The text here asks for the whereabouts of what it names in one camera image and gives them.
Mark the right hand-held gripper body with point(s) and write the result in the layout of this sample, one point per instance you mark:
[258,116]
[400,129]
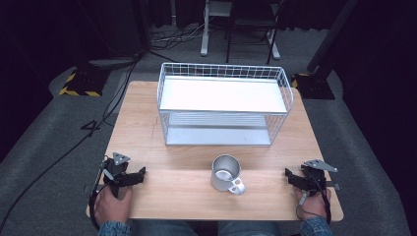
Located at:
[316,180]

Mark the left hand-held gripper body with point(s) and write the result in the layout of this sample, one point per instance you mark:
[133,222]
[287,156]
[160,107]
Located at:
[115,170]

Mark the silver metal cup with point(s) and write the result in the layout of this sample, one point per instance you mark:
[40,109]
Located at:
[226,177]

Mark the person's right hand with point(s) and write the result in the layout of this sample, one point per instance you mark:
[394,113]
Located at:
[313,206]

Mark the person's left hand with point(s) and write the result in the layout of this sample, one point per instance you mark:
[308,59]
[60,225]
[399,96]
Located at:
[111,206]

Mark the person's left leg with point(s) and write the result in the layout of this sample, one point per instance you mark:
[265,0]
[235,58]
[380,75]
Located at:
[164,229]

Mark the person's leg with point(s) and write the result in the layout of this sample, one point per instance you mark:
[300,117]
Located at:
[249,229]
[164,229]

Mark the person's right leg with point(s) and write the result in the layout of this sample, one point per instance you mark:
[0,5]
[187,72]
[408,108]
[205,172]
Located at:
[249,229]

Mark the black yellow striped stand base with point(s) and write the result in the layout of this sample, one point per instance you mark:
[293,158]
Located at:
[313,87]
[83,83]

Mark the black slanted stand pole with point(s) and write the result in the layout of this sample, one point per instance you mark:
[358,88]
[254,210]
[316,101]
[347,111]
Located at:
[331,36]

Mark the black chair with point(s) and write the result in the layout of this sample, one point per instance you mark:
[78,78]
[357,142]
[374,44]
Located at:
[252,21]

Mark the white metal desk frame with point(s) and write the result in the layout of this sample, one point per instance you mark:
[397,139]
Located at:
[205,29]

